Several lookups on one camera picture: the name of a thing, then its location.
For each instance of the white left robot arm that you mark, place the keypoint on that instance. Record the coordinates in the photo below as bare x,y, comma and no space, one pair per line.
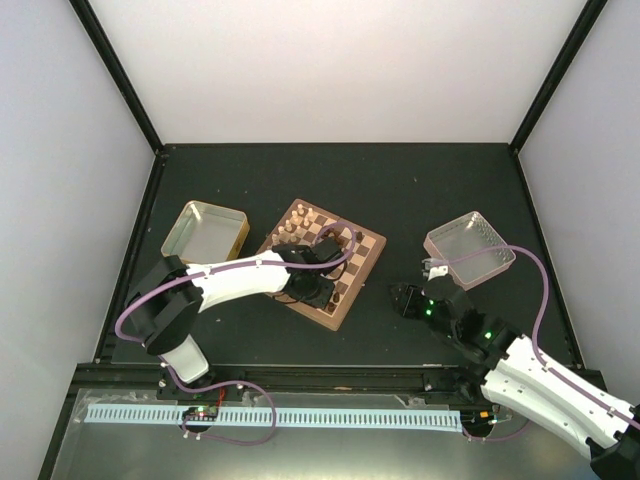
160,315

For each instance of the black frame post right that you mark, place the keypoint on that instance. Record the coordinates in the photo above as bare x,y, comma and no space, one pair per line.
572,45

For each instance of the black frame post left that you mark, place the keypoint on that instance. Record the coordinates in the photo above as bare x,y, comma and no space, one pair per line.
103,46

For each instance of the yellow metal tin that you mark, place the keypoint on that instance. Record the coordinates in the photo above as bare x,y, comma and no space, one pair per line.
205,233

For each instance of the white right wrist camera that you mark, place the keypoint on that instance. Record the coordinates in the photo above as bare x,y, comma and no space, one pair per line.
434,268

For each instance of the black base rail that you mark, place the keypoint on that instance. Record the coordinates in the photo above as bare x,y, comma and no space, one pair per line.
449,385

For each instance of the wooden chess board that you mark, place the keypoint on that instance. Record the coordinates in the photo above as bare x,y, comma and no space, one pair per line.
306,224

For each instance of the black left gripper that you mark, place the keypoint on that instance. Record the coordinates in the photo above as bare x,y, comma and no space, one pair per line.
322,300

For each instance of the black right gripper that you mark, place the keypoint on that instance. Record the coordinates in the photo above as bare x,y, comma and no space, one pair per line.
405,305

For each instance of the black frame post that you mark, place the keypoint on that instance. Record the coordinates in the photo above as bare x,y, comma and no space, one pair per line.
572,45
103,46

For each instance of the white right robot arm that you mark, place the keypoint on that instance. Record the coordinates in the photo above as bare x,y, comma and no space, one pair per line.
512,373

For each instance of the white slotted cable duct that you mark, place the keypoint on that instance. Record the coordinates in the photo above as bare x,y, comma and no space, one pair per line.
281,417

